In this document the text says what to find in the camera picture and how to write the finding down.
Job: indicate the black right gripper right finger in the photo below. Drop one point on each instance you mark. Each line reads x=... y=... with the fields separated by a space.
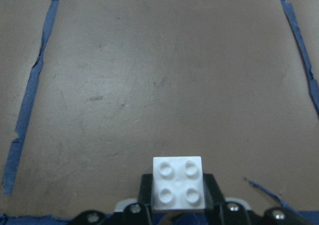
x=214 y=199

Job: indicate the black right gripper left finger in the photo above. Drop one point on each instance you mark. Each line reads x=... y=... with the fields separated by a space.
x=145 y=199

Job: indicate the white block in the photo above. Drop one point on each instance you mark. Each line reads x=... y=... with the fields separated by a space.
x=178 y=184

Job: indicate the brown paper table cover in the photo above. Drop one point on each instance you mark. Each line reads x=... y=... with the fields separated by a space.
x=124 y=81

